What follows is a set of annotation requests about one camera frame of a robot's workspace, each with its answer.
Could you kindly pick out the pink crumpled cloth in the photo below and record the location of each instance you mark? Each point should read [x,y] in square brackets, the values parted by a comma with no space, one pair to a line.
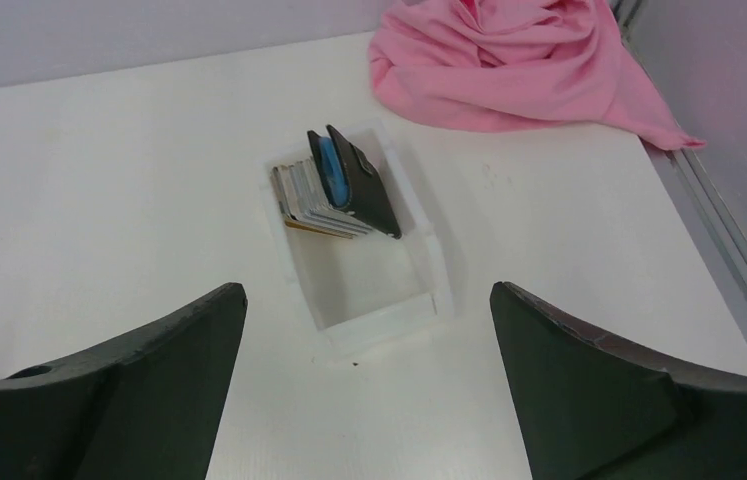
[501,66]

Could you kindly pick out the aluminium frame rail right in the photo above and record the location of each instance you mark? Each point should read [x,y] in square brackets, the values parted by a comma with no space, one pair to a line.
[696,54]

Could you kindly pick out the stack of cards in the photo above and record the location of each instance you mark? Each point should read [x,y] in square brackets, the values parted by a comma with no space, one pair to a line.
[303,203]

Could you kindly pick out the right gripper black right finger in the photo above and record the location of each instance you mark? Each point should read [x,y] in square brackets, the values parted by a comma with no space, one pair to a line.
[594,405]

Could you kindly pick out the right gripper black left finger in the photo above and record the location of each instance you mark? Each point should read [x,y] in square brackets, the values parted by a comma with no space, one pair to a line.
[145,404]

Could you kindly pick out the black leather card holder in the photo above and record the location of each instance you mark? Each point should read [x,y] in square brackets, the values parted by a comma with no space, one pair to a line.
[352,184]

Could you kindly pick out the white plastic bin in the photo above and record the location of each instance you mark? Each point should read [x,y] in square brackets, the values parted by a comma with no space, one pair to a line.
[353,294]

